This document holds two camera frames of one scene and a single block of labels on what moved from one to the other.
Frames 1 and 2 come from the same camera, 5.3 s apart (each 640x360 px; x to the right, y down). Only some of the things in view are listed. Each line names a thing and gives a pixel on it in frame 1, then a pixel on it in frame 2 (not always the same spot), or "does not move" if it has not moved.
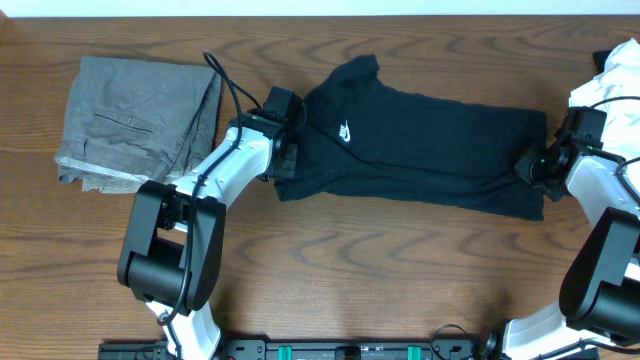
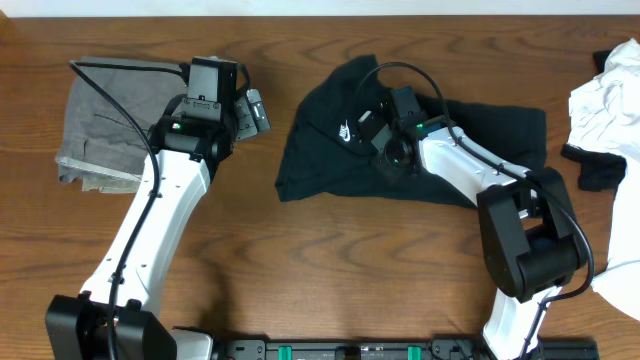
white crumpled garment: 619,78 does not move
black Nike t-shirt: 366,139 does not move
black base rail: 312,349 does not move
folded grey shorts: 129,123 does not move
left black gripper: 290,169 to 247,126
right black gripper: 523,170 to 385,165
